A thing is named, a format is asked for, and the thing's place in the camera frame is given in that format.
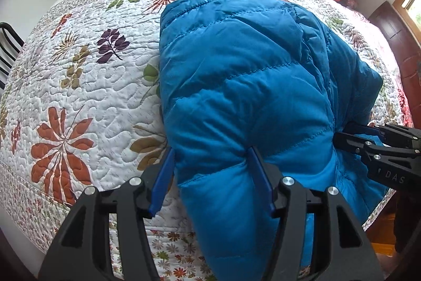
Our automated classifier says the floral quilted bedspread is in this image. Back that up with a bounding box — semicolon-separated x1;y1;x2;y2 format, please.
0;0;414;281

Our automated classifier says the blue puffer jacket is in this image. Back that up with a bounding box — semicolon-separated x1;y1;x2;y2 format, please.
159;0;387;280

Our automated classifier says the wooden side window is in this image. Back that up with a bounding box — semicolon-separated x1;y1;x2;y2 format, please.
393;0;421;43

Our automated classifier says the dark wooden headboard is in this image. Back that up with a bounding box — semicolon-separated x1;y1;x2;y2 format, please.
369;1;421;128

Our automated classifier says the black metal chair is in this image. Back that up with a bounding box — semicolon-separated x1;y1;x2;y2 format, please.
0;22;24;91

